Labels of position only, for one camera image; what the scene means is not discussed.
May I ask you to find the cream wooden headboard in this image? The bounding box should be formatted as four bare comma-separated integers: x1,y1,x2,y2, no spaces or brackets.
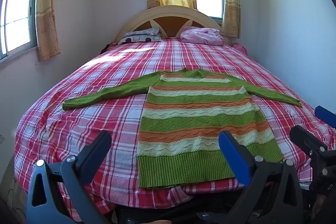
114,5,231,46

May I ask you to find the pink crumpled quilt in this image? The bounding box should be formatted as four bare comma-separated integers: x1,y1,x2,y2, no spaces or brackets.
180,26,224,46

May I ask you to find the yellow curtain beside side window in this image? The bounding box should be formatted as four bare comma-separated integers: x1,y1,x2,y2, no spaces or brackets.
35,0,61,62

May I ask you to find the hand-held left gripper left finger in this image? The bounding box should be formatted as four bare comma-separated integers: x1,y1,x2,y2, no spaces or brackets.
25,130,113,224

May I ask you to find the side window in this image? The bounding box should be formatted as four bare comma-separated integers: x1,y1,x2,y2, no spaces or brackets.
0,0,44,62

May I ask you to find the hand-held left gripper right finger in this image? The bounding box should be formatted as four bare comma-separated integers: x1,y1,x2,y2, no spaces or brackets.
219,130,311,224

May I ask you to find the green orange striped knit sweater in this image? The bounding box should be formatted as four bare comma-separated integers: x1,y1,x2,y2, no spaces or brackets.
62,68,303,189

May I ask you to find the red plaid bed sheet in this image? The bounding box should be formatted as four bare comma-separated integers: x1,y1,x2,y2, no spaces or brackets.
14,37,336,215

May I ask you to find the grey patterned pillow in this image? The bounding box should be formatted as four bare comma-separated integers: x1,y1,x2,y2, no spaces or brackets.
117,27,162,45

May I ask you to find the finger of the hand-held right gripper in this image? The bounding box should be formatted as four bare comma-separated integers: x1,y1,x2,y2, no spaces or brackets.
314,105,336,130
290,125,328,159

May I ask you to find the pink cloth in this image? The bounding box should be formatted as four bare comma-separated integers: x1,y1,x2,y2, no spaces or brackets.
232,42,248,55

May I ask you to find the dark cloth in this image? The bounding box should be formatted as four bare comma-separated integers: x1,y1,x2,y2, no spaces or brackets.
99,42,117,54

